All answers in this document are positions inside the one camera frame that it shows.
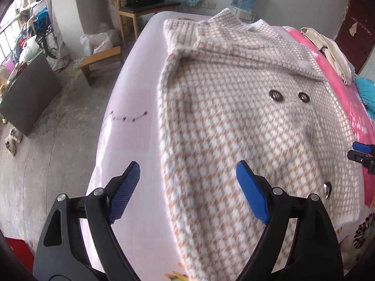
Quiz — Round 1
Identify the window railing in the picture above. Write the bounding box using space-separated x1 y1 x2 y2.
0 20 30 65

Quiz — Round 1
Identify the low wooden stool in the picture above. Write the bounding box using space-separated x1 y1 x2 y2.
80 46 124 86

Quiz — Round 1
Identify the dark red door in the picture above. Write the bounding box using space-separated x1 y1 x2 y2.
334 0 375 75

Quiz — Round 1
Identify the red box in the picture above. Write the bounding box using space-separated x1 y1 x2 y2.
0 234 38 273

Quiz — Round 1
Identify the white plastic bag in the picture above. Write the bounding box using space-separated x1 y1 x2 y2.
80 29 120 56

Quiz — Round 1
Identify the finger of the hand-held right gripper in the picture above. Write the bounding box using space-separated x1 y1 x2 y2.
347 150 375 174
353 142 375 155

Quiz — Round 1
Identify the cyan pillow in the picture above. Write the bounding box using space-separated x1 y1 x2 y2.
354 77 375 113

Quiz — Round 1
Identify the dark cabinet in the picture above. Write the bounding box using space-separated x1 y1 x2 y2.
0 53 63 137

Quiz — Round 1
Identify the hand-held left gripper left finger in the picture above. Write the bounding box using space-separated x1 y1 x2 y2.
33 161 141 281

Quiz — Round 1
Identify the bicycle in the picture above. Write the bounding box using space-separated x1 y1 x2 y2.
34 15 64 59

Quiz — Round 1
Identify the beige white houndstooth coat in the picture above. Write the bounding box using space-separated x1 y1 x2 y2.
158 8 362 281

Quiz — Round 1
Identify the wooden chair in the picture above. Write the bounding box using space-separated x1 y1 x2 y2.
113 0 181 46

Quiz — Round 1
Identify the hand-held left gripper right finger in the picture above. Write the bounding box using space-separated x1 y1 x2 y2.
234 160 344 281

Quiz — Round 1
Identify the beige garment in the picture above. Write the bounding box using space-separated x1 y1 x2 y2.
301 27 354 86

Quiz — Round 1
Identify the white water dispenser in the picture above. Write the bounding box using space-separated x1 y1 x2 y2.
234 7 255 23

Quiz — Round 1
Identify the pink floral blanket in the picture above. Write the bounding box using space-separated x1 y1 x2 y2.
283 26 375 220

